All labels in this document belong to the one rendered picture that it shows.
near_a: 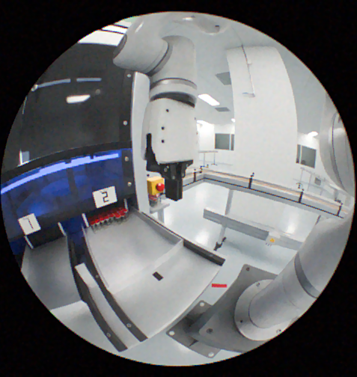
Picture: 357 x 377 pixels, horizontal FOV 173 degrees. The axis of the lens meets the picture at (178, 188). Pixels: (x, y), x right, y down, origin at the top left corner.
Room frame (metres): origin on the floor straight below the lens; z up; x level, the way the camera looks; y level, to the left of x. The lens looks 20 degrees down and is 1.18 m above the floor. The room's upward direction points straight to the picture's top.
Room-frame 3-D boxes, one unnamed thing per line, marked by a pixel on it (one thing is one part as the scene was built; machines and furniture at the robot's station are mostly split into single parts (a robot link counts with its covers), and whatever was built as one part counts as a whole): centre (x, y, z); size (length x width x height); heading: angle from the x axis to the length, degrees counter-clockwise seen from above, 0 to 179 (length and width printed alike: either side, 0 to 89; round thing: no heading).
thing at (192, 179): (0.86, 0.03, 0.92); 0.69 x 0.16 x 0.16; 138
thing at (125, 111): (0.43, 0.19, 1.40); 0.04 x 0.01 x 0.80; 138
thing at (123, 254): (0.28, 0.20, 0.90); 0.34 x 0.26 x 0.04; 49
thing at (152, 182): (0.55, 0.12, 0.99); 0.08 x 0.07 x 0.07; 48
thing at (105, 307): (0.06, 0.20, 0.91); 0.14 x 0.03 x 0.06; 49
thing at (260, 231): (0.59, -0.89, 0.49); 1.60 x 0.08 x 0.12; 48
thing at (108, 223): (0.36, 0.28, 0.90); 0.18 x 0.02 x 0.05; 139
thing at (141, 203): (0.49, 0.18, 1.05); 0.06 x 0.06 x 2.10; 48
